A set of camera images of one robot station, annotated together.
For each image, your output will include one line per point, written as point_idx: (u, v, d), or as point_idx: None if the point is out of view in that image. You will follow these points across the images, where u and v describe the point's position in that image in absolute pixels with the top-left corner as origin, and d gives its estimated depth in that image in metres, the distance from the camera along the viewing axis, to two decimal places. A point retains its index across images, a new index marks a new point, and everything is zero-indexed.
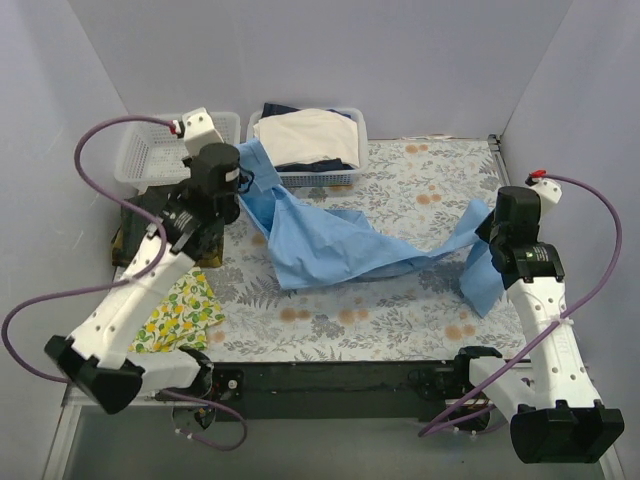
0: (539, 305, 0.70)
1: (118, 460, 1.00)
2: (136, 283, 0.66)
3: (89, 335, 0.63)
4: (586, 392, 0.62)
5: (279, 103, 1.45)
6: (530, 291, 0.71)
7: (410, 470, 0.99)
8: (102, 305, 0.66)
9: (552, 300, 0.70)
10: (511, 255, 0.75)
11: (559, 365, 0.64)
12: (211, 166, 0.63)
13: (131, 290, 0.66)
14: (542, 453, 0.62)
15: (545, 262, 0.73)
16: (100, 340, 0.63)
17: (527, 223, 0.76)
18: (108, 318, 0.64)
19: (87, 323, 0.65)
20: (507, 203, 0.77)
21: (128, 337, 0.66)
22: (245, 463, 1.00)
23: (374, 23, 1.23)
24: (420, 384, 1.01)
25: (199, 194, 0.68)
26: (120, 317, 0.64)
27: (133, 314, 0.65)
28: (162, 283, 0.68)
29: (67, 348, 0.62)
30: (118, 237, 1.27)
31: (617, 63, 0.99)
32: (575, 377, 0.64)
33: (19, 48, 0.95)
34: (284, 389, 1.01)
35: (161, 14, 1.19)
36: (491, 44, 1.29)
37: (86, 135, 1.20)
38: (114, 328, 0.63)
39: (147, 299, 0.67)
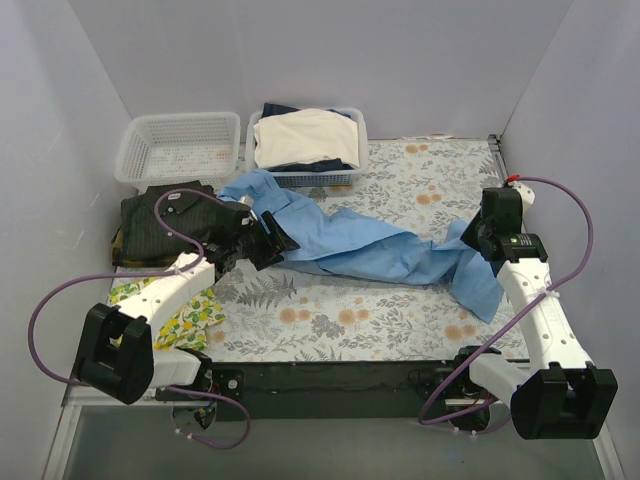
0: (526, 282, 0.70)
1: (118, 460, 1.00)
2: (179, 274, 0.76)
3: (135, 304, 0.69)
4: (578, 355, 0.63)
5: (279, 102, 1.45)
6: (518, 270, 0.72)
7: (410, 470, 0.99)
8: (146, 286, 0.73)
9: (538, 276, 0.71)
10: (498, 243, 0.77)
11: (549, 331, 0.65)
12: (233, 212, 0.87)
13: (175, 278, 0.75)
14: (541, 426, 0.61)
15: (529, 247, 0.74)
16: (148, 307, 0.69)
17: (511, 216, 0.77)
18: (156, 292, 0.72)
19: (130, 297, 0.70)
20: (489, 197, 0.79)
21: (161, 317, 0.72)
22: (244, 463, 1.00)
23: (374, 23, 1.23)
24: (420, 384, 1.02)
25: (222, 231, 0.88)
26: (167, 294, 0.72)
27: (174, 297, 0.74)
28: (195, 284, 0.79)
29: (115, 311, 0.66)
30: (118, 237, 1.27)
31: (617, 63, 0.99)
32: (566, 342, 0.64)
33: (18, 49, 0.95)
34: (284, 389, 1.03)
35: (161, 14, 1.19)
36: (491, 43, 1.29)
37: (86, 134, 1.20)
38: (160, 301, 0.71)
39: (184, 290, 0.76)
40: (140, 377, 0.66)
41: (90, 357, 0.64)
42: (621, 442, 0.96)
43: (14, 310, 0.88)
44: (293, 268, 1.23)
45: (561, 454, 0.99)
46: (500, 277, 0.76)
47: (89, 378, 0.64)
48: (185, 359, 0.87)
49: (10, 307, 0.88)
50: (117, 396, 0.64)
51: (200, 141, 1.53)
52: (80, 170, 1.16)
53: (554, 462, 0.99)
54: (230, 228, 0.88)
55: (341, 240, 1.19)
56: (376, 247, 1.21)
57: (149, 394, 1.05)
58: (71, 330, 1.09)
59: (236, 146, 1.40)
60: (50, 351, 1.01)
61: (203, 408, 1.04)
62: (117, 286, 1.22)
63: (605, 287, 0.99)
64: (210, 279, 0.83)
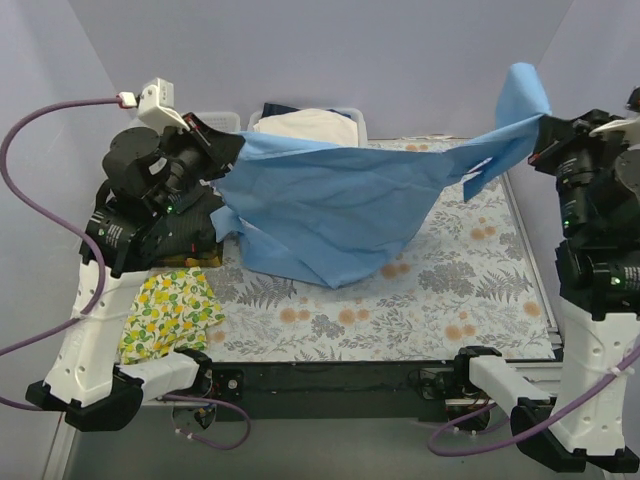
0: (598, 349, 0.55)
1: (118, 460, 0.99)
2: (91, 317, 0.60)
3: (63, 380, 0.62)
4: (612, 441, 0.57)
5: (279, 102, 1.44)
6: (595, 331, 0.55)
7: (411, 469, 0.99)
8: (65, 348, 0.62)
9: (620, 342, 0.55)
10: (588, 270, 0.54)
11: (591, 413, 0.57)
12: (127, 165, 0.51)
13: (87, 328, 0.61)
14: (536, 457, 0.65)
15: (633, 289, 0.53)
16: (72, 382, 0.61)
17: (634, 230, 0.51)
18: (74, 359, 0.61)
19: (56, 368, 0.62)
20: (620, 195, 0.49)
21: (104, 363, 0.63)
22: (245, 461, 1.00)
23: (375, 23, 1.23)
24: (420, 384, 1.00)
25: (123, 193, 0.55)
26: (84, 356, 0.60)
27: (99, 348, 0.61)
28: (118, 309, 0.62)
29: (49, 394, 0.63)
30: None
31: (617, 61, 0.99)
32: (607, 426, 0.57)
33: (20, 49, 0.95)
34: (283, 389, 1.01)
35: (162, 13, 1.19)
36: (491, 43, 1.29)
37: (86, 134, 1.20)
38: (84, 369, 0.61)
39: (107, 330, 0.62)
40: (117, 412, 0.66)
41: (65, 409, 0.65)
42: None
43: (13, 310, 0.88)
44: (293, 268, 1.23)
45: None
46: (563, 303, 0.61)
47: None
48: (181, 367, 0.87)
49: (10, 307, 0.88)
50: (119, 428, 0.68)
51: None
52: (79, 169, 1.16)
53: None
54: (134, 191, 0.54)
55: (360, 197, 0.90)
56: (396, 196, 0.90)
57: None
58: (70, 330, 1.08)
59: None
60: (49, 352, 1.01)
61: (203, 408, 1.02)
62: None
63: None
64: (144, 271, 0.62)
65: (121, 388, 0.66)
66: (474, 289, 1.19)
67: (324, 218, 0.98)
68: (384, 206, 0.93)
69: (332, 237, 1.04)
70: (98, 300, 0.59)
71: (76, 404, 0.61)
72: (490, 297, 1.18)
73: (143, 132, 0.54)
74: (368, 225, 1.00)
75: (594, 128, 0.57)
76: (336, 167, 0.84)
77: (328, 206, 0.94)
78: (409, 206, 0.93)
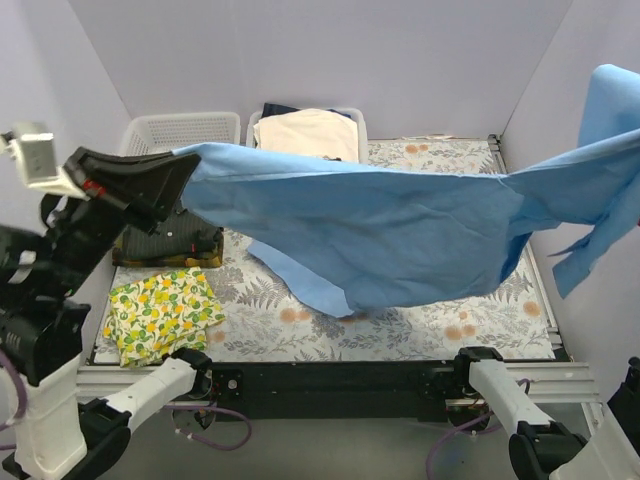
0: None
1: (121, 462, 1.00)
2: (26, 417, 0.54)
3: (30, 464, 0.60)
4: None
5: (279, 102, 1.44)
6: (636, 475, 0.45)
7: (410, 469, 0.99)
8: (17, 439, 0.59)
9: None
10: None
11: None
12: None
13: (26, 423, 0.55)
14: None
15: None
16: (35, 466, 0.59)
17: None
18: (30, 449, 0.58)
19: (19, 453, 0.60)
20: None
21: (67, 438, 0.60)
22: (245, 461, 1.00)
23: (375, 23, 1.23)
24: (420, 384, 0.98)
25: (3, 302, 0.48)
26: (36, 447, 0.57)
27: (51, 435, 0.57)
28: (54, 396, 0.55)
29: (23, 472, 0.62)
30: None
31: (616, 61, 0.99)
32: None
33: (20, 49, 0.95)
34: (284, 389, 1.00)
35: (162, 14, 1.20)
36: (490, 43, 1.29)
37: (86, 134, 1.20)
38: (44, 456, 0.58)
39: (52, 418, 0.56)
40: (102, 463, 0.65)
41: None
42: None
43: None
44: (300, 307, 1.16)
45: None
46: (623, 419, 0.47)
47: None
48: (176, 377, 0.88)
49: None
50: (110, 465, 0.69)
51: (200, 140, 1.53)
52: None
53: None
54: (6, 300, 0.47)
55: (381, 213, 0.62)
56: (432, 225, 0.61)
57: None
58: None
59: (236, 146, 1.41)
60: None
61: (203, 409, 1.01)
62: (117, 286, 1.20)
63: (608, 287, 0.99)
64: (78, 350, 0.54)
65: (102, 442, 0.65)
66: None
67: (333, 234, 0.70)
68: (413, 233, 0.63)
69: (353, 258, 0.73)
70: (28, 404, 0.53)
71: None
72: (490, 297, 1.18)
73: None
74: (396, 259, 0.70)
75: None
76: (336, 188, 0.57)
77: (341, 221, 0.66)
78: (447, 244, 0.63)
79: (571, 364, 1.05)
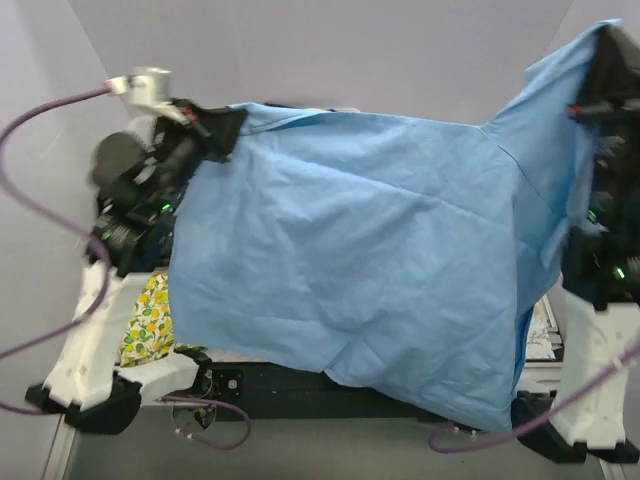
0: (600, 340, 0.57)
1: (119, 462, 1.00)
2: (91, 320, 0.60)
3: (63, 383, 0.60)
4: (616, 430, 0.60)
5: (279, 101, 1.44)
6: (597, 323, 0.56)
7: (409, 470, 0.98)
8: (67, 349, 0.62)
9: (622, 334, 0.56)
10: (590, 259, 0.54)
11: (593, 408, 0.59)
12: (113, 179, 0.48)
13: (88, 328, 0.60)
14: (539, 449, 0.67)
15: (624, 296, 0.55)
16: (74, 383, 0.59)
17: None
18: (76, 360, 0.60)
19: (56, 369, 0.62)
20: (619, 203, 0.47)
21: (106, 367, 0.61)
22: (243, 461, 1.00)
23: (375, 21, 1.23)
24: None
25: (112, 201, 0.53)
26: (90, 357, 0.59)
27: (102, 349, 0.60)
28: (122, 312, 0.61)
29: (46, 399, 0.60)
30: None
31: None
32: (608, 418, 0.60)
33: (20, 48, 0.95)
34: (284, 389, 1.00)
35: (162, 13, 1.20)
36: (491, 42, 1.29)
37: (85, 134, 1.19)
38: (85, 370, 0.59)
39: (110, 333, 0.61)
40: (119, 413, 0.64)
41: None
42: None
43: (14, 311, 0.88)
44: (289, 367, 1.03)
45: None
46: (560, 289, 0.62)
47: None
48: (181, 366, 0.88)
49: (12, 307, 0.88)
50: (115, 432, 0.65)
51: None
52: (80, 169, 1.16)
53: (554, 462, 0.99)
54: (124, 200, 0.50)
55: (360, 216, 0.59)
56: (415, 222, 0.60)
57: None
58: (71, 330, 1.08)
59: None
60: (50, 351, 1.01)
61: (202, 408, 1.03)
62: None
63: None
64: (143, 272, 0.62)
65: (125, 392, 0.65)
66: None
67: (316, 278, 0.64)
68: (401, 239, 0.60)
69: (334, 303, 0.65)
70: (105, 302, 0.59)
71: (76, 406, 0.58)
72: None
73: (129, 139, 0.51)
74: (387, 290, 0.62)
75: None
76: (341, 157, 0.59)
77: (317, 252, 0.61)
78: (441, 243, 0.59)
79: None
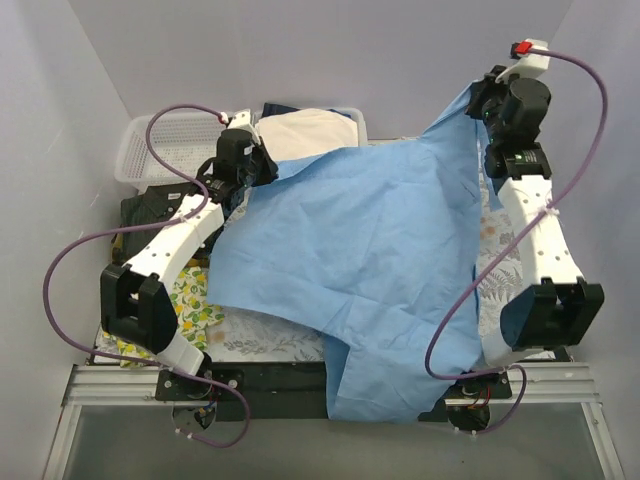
0: (527, 200, 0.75)
1: (120, 461, 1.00)
2: (185, 222, 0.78)
3: (146, 259, 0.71)
4: (570, 271, 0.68)
5: (279, 102, 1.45)
6: (519, 188, 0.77)
7: (410, 469, 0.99)
8: (153, 241, 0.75)
9: (540, 195, 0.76)
10: (501, 161, 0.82)
11: (545, 247, 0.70)
12: (234, 143, 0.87)
13: (183, 227, 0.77)
14: (526, 335, 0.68)
15: (533, 164, 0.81)
16: (160, 261, 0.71)
17: (531, 129, 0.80)
18: (165, 247, 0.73)
19: (140, 254, 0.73)
20: (514, 105, 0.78)
21: (175, 270, 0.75)
22: (243, 461, 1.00)
23: (375, 22, 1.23)
24: None
25: (223, 165, 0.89)
26: (177, 247, 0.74)
27: (185, 247, 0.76)
28: (204, 229, 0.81)
29: (129, 270, 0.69)
30: (118, 237, 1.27)
31: (617, 60, 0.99)
32: (560, 258, 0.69)
33: (20, 48, 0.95)
34: (284, 389, 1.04)
35: (162, 13, 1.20)
36: (491, 42, 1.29)
37: (86, 133, 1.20)
38: (170, 255, 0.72)
39: (193, 238, 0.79)
40: (164, 320, 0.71)
41: (114, 314, 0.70)
42: (621, 443, 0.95)
43: (14, 310, 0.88)
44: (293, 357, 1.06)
45: (561, 455, 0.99)
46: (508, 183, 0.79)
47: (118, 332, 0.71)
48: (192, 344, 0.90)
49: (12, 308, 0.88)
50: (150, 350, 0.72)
51: (200, 140, 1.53)
52: (80, 169, 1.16)
53: (555, 461, 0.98)
54: (231, 160, 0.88)
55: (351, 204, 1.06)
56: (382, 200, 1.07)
57: (150, 393, 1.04)
58: (71, 330, 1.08)
59: None
60: (51, 351, 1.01)
61: (203, 407, 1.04)
62: None
63: (608, 286, 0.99)
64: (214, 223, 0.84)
65: None
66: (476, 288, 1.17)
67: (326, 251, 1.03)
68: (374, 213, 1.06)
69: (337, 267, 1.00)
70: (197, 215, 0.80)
71: (157, 277, 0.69)
72: (490, 297, 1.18)
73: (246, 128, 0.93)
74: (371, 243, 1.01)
75: (498, 77, 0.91)
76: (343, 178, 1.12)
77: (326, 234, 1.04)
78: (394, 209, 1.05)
79: (572, 364, 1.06)
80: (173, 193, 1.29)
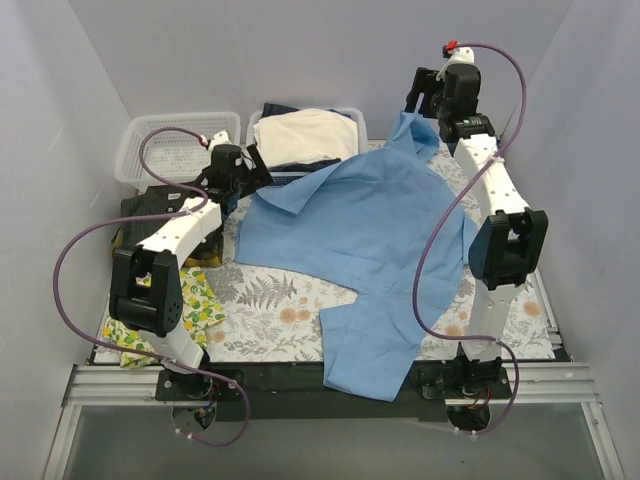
0: (476, 153, 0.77)
1: (121, 461, 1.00)
2: (191, 214, 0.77)
3: (157, 241, 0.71)
4: (517, 204, 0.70)
5: (279, 102, 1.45)
6: (469, 144, 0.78)
7: (410, 470, 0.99)
8: (162, 227, 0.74)
9: (487, 148, 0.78)
10: (452, 126, 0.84)
11: (495, 188, 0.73)
12: (226, 154, 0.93)
13: (187, 217, 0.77)
14: (489, 264, 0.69)
15: (480, 125, 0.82)
16: (170, 243, 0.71)
17: (469, 98, 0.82)
18: (173, 230, 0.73)
19: (150, 237, 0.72)
20: (451, 81, 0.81)
21: (182, 256, 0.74)
22: (243, 461, 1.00)
23: (375, 23, 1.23)
24: (420, 384, 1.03)
25: (218, 174, 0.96)
26: (185, 231, 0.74)
27: (190, 235, 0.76)
28: (209, 222, 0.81)
29: (139, 248, 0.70)
30: (118, 237, 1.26)
31: (616, 60, 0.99)
32: (509, 194, 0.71)
33: (19, 49, 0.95)
34: (283, 389, 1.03)
35: (162, 14, 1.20)
36: (491, 43, 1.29)
37: (86, 134, 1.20)
38: (179, 237, 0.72)
39: (197, 229, 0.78)
40: (171, 299, 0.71)
41: (123, 294, 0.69)
42: (621, 444, 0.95)
43: (14, 311, 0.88)
44: (297, 340, 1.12)
45: (561, 455, 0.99)
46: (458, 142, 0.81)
47: (124, 314, 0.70)
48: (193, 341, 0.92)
49: (12, 308, 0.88)
50: (157, 328, 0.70)
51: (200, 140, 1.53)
52: (80, 169, 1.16)
53: (554, 461, 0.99)
54: (225, 170, 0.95)
55: (348, 190, 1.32)
56: (369, 184, 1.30)
57: (149, 394, 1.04)
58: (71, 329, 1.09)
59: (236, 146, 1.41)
60: (52, 350, 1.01)
61: (202, 408, 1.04)
62: None
63: (608, 284, 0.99)
64: (217, 219, 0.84)
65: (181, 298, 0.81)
66: (473, 288, 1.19)
67: (331, 223, 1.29)
68: (363, 194, 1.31)
69: (336, 237, 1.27)
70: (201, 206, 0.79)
71: (168, 253, 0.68)
72: None
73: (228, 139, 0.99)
74: (364, 220, 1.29)
75: (438, 75, 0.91)
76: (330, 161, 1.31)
77: (329, 211, 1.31)
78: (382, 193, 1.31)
79: (572, 364, 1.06)
80: (173, 193, 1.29)
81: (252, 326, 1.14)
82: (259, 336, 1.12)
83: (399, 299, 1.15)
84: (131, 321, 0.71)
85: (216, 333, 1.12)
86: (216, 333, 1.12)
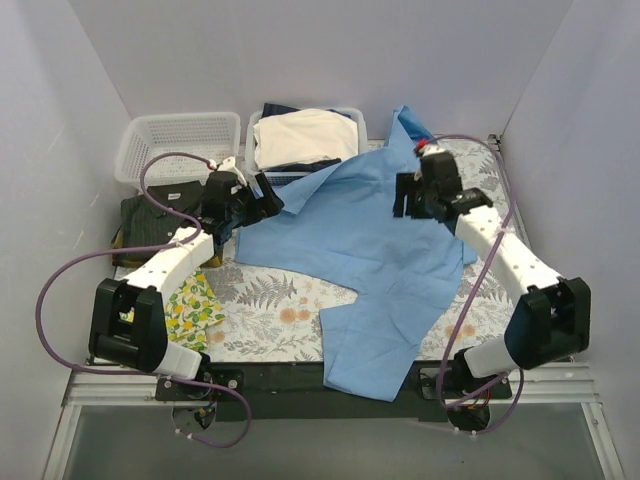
0: (483, 228, 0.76)
1: (120, 461, 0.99)
2: (181, 247, 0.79)
3: (143, 276, 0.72)
4: (548, 273, 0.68)
5: (279, 102, 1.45)
6: (471, 220, 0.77)
7: (410, 470, 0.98)
8: (150, 260, 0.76)
9: (492, 220, 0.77)
10: (446, 204, 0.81)
11: (517, 260, 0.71)
12: (221, 183, 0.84)
13: (177, 250, 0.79)
14: (539, 350, 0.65)
15: (473, 199, 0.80)
16: (157, 277, 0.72)
17: (452, 177, 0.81)
18: (161, 264, 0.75)
19: (136, 271, 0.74)
20: (427, 165, 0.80)
21: (168, 290, 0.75)
22: (243, 461, 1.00)
23: (375, 23, 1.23)
24: (420, 385, 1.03)
25: (211, 204, 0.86)
26: (172, 265, 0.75)
27: (178, 270, 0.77)
28: (198, 254, 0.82)
29: (124, 284, 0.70)
30: (118, 237, 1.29)
31: (616, 61, 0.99)
32: (535, 265, 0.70)
33: (19, 49, 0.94)
34: (283, 389, 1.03)
35: (162, 14, 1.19)
36: (490, 43, 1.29)
37: (85, 134, 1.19)
38: (166, 272, 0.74)
39: (186, 263, 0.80)
40: (154, 341, 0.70)
41: (104, 332, 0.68)
42: (622, 444, 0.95)
43: (13, 311, 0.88)
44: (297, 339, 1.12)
45: (561, 455, 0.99)
46: (458, 219, 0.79)
47: (102, 351, 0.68)
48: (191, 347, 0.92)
49: (12, 308, 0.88)
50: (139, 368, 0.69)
51: (201, 141, 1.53)
52: (80, 169, 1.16)
53: (554, 461, 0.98)
54: (219, 199, 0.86)
55: (347, 190, 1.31)
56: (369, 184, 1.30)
57: (149, 394, 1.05)
58: (71, 330, 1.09)
59: (236, 145, 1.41)
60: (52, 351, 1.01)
61: (203, 408, 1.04)
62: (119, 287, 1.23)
63: (607, 285, 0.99)
64: (208, 251, 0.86)
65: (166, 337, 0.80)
66: (474, 289, 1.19)
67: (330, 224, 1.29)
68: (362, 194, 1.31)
69: (336, 236, 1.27)
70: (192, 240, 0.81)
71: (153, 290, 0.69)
72: (490, 297, 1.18)
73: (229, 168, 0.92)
74: (364, 221, 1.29)
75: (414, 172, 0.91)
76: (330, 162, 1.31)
77: (328, 211, 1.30)
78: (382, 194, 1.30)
79: (572, 364, 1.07)
80: (173, 193, 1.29)
81: (251, 327, 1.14)
82: (259, 336, 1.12)
83: (399, 299, 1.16)
84: (112, 361, 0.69)
85: (216, 334, 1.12)
86: (216, 334, 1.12)
